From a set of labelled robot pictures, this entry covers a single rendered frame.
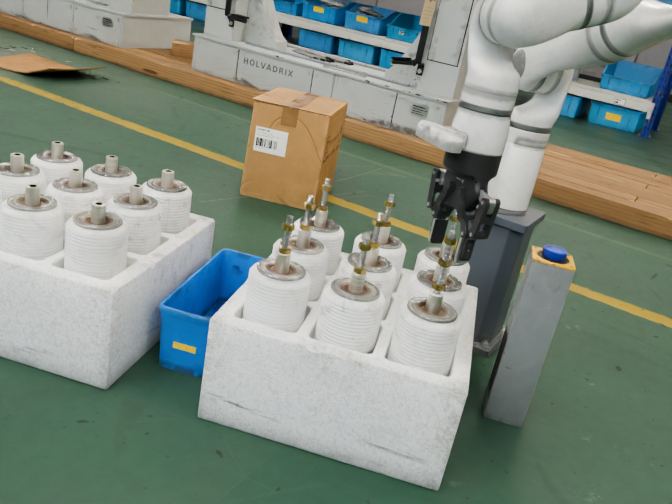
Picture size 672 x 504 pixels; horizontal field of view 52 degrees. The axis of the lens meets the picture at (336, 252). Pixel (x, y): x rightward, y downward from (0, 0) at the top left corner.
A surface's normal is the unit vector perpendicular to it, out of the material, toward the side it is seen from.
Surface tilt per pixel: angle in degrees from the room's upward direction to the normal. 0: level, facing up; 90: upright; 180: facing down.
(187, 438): 0
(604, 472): 0
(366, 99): 90
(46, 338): 90
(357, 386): 90
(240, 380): 90
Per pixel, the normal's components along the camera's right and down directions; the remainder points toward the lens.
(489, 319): 0.23, 0.40
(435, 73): -0.51, 0.24
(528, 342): -0.22, 0.33
